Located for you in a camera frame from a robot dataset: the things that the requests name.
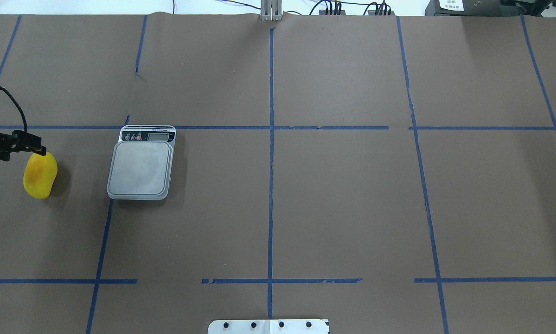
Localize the yellow mango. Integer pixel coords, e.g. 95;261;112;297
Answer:
23;152;58;199

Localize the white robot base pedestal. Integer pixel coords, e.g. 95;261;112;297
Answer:
207;319;330;334

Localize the silver digital kitchen scale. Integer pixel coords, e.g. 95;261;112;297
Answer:
106;124;176;200

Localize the aluminium frame post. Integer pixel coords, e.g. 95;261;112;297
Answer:
260;0;283;21

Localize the right black connector block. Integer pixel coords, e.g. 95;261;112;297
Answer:
363;0;395;16

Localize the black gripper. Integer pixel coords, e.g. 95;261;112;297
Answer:
0;131;47;161

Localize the black box with label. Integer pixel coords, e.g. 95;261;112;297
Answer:
424;0;502;17

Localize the black connector block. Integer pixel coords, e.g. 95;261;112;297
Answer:
363;0;395;16
311;0;345;16

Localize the left black connector block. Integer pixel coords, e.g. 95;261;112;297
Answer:
311;0;345;16

